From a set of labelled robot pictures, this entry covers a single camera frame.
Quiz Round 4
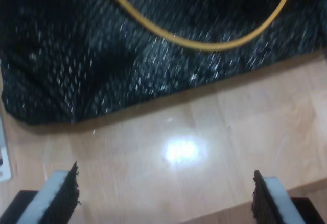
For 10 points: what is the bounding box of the yellow network cable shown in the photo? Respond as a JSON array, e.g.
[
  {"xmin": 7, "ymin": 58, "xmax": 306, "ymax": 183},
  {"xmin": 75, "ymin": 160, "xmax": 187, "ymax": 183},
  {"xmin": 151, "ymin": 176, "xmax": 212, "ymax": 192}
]
[{"xmin": 99, "ymin": 0, "xmax": 295, "ymax": 53}]

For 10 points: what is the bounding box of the black textured mat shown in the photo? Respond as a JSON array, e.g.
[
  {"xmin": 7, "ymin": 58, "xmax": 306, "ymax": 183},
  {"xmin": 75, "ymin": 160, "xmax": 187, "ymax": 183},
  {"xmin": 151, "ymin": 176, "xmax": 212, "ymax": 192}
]
[{"xmin": 0, "ymin": 0, "xmax": 327, "ymax": 126}]

